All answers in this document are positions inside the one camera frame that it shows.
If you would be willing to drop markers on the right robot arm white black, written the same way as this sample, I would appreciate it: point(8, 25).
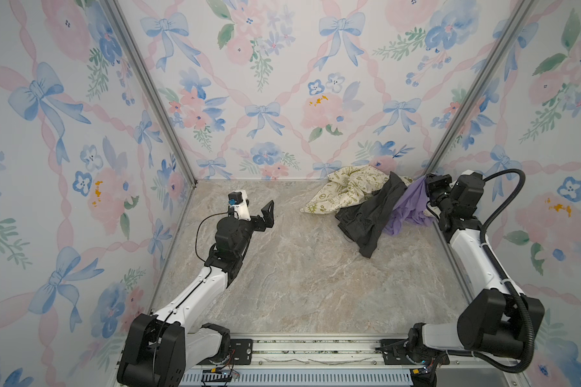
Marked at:
point(500, 324)

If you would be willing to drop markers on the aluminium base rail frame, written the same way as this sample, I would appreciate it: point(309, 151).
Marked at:
point(340, 360)

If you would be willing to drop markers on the left aluminium corner post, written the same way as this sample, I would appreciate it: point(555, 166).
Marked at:
point(124, 34)

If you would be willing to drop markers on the purple cloth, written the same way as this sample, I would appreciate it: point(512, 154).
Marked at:
point(411, 208)

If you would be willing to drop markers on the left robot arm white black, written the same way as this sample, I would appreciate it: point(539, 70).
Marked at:
point(161, 347)

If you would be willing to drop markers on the right aluminium corner post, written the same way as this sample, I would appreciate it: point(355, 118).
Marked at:
point(496, 56)

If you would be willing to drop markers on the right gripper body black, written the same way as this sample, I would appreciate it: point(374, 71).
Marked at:
point(439, 192)

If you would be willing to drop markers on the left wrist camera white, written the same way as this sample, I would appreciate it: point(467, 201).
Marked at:
point(239, 205)

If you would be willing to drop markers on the black cloth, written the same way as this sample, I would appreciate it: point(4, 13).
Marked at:
point(364, 223)

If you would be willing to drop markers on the aluminium corner post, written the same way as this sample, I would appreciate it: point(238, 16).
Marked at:
point(496, 56)
point(124, 34)

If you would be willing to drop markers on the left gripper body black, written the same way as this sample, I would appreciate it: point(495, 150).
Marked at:
point(246, 231)

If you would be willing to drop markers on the cream floral patterned cloth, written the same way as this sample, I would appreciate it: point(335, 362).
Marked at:
point(348, 186)

